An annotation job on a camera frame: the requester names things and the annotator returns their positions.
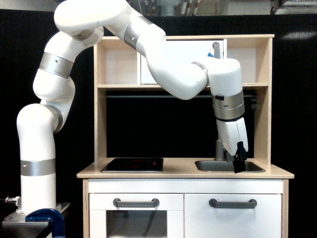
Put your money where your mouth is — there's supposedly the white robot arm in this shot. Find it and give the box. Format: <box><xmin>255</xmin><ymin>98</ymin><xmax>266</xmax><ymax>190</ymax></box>
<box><xmin>16</xmin><ymin>0</ymin><xmax>248</xmax><ymax>215</ymax></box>

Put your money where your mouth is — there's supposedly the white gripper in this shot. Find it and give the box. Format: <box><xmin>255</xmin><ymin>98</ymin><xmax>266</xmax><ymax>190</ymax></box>
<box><xmin>216</xmin><ymin>117</ymin><xmax>248</xmax><ymax>173</ymax></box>

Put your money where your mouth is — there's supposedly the wooden toy kitchen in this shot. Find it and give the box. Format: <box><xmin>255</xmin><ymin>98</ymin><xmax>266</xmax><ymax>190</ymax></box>
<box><xmin>77</xmin><ymin>34</ymin><xmax>294</xmax><ymax>238</ymax></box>

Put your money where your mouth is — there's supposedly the white microwave door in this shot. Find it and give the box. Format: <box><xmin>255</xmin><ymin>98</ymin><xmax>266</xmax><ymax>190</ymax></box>
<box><xmin>150</xmin><ymin>39</ymin><xmax>227</xmax><ymax>69</ymax></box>

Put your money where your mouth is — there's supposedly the grey toy faucet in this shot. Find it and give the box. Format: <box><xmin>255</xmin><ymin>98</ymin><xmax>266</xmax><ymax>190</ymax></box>
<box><xmin>214</xmin><ymin>139</ymin><xmax>226</xmax><ymax>161</ymax></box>

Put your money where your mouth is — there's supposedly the grey hanging rail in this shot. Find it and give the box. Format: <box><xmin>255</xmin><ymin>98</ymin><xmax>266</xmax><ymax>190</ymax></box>
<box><xmin>105</xmin><ymin>94</ymin><xmax>257</xmax><ymax>99</ymax></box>

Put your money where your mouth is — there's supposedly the grey oven door handle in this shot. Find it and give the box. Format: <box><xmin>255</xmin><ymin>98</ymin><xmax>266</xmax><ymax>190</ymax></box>
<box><xmin>113</xmin><ymin>198</ymin><xmax>159</xmax><ymax>208</ymax></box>

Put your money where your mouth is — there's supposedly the grey microwave door handle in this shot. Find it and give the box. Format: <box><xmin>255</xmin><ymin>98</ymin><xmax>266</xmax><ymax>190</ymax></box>
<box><xmin>212</xmin><ymin>42</ymin><xmax>221</xmax><ymax>59</ymax></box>

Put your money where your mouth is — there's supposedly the grey toy sink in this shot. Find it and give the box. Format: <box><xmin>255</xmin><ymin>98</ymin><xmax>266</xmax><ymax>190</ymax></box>
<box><xmin>195</xmin><ymin>161</ymin><xmax>265</xmax><ymax>173</ymax></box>

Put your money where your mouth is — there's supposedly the white cabinet door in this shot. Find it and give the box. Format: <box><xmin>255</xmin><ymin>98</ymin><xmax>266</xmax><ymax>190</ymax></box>
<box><xmin>184</xmin><ymin>193</ymin><xmax>282</xmax><ymax>238</ymax></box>

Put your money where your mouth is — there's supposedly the black toy stovetop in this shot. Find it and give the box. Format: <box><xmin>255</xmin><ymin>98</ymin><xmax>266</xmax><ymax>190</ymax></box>
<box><xmin>100</xmin><ymin>158</ymin><xmax>163</xmax><ymax>173</ymax></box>

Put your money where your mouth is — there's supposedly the white oven door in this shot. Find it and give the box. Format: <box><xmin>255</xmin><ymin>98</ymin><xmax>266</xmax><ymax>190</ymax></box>
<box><xmin>90</xmin><ymin>193</ymin><xmax>184</xmax><ymax>238</ymax></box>

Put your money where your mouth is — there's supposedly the blue c-clamp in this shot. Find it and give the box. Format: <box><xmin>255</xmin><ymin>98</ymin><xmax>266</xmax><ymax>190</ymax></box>
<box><xmin>25</xmin><ymin>208</ymin><xmax>65</xmax><ymax>238</ymax></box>

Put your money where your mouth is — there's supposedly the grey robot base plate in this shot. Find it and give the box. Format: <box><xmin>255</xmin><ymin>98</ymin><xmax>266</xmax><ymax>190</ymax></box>
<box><xmin>1</xmin><ymin>202</ymin><xmax>71</xmax><ymax>227</ymax></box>

